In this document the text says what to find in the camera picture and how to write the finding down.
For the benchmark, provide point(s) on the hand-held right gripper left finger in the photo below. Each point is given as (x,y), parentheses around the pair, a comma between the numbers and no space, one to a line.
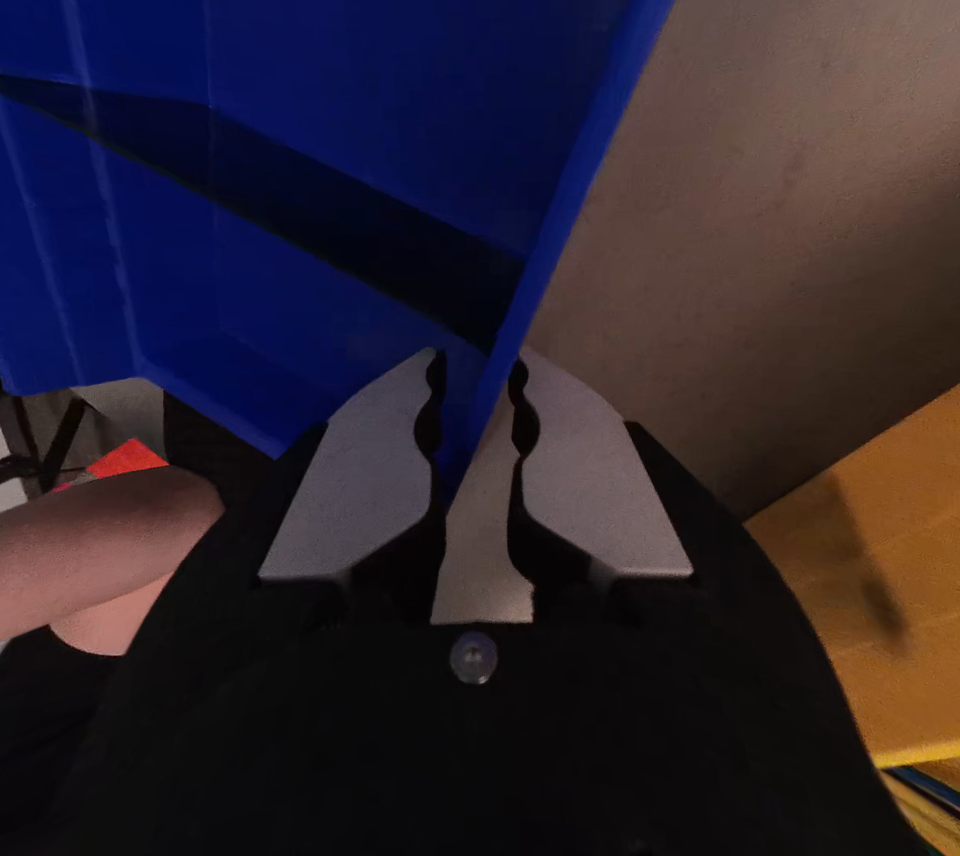
(352,496)

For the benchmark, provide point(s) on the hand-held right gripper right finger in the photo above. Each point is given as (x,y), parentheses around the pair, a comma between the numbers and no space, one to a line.
(600,496)

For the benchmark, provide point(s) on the yellow plastic bin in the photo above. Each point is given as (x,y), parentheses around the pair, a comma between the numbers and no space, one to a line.
(825,608)

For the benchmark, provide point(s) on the blue plastic bin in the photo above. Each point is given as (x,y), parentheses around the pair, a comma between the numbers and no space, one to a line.
(300,46)

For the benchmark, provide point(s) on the person's left forearm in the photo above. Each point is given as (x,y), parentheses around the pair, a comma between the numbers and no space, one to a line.
(90,541)

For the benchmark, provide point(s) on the red flat object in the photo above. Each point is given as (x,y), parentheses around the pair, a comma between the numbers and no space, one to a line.
(124,462)

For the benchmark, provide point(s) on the black stand legs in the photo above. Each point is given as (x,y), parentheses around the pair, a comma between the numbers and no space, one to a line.
(52,443)

